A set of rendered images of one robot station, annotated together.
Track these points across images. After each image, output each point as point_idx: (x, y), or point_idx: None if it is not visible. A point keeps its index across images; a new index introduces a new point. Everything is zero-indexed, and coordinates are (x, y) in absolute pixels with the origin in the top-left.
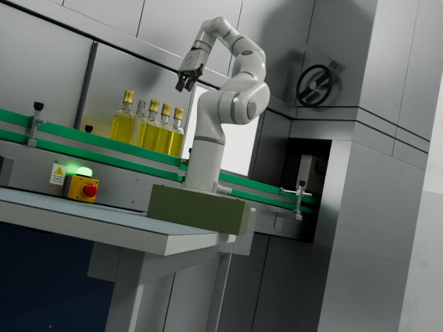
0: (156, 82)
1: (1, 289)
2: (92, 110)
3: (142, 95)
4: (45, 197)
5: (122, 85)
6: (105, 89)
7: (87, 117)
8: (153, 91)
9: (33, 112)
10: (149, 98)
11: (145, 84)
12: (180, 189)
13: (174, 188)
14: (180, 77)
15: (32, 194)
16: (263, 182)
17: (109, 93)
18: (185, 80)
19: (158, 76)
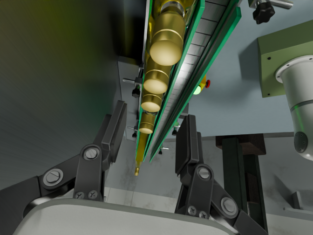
0: (24, 131)
1: None
2: (109, 102)
3: (70, 100)
4: (207, 99)
5: (85, 131)
6: (97, 126)
7: (112, 97)
8: (43, 102)
9: (112, 113)
10: (60, 86)
11: (56, 128)
12: (284, 94)
13: (279, 95)
14: (104, 178)
15: (202, 100)
16: None
17: (97, 119)
18: (101, 164)
19: (5, 160)
